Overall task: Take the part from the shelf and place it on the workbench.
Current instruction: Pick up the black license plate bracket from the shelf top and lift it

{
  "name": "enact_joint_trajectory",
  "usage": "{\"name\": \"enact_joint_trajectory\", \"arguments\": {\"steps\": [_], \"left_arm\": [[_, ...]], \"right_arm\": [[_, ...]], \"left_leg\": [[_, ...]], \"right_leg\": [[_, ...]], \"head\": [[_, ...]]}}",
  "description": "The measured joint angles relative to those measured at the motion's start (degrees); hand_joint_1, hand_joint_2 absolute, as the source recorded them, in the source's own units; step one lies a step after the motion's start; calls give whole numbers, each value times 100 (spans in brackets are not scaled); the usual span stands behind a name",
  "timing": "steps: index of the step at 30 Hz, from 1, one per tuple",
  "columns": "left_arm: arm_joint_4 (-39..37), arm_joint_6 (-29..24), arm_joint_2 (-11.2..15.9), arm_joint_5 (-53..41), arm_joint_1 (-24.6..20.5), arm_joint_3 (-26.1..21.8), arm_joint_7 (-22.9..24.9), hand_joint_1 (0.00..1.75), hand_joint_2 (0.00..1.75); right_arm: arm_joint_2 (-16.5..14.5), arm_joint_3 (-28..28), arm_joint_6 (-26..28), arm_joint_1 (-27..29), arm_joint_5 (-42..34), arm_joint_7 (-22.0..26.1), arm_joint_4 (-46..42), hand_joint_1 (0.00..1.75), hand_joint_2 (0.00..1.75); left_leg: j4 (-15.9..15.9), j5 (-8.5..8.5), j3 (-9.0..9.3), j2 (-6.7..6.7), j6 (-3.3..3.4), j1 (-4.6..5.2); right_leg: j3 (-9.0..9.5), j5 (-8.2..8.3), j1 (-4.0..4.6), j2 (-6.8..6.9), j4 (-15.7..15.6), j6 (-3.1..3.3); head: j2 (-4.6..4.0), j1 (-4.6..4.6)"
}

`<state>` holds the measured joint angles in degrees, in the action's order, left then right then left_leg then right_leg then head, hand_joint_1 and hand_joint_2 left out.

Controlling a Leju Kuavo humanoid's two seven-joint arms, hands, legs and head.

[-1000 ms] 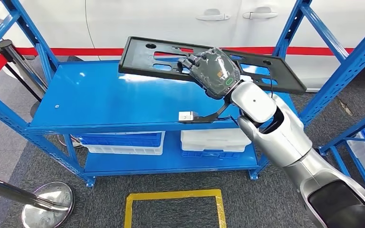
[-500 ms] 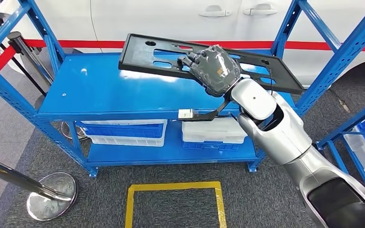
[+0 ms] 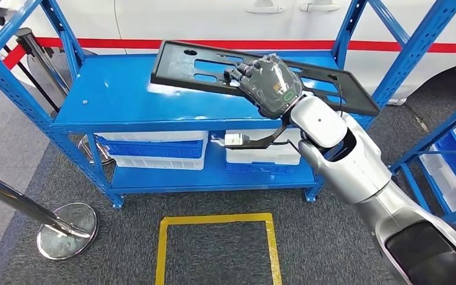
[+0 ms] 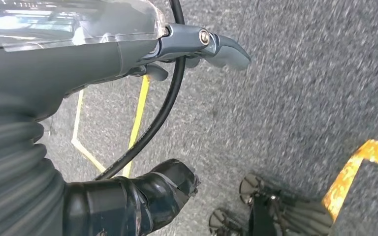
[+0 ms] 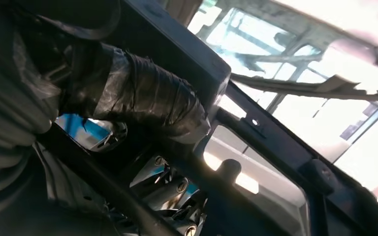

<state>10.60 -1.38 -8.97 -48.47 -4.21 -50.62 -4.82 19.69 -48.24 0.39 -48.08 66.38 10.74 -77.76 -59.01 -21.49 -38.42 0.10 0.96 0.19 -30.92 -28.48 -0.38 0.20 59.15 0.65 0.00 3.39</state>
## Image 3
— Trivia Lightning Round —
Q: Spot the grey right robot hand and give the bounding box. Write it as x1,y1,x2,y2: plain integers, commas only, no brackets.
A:
223,53,304,120

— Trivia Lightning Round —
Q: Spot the long black plastic part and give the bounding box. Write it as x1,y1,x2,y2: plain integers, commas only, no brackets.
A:
150,40,380,118

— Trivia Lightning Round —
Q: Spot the blue metal shelf rack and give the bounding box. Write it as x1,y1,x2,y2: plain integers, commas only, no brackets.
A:
387,92,456,226
0,0,456,210

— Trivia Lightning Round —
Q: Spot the white car with red stripe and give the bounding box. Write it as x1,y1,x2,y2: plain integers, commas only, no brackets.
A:
0,0,456,106

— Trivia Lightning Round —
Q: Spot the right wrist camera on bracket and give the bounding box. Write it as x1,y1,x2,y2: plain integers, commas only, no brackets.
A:
224,114,303,151

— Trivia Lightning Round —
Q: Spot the thin black hand cable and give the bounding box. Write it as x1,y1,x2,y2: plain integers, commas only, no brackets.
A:
335,75,346,119

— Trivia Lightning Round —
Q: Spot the chrome stanchion post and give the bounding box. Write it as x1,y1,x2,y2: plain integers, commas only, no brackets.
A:
0,165,100,261
14,27,115,166

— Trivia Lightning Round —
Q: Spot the black stanchion post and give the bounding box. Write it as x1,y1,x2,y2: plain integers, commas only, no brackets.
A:
0,9,61,115

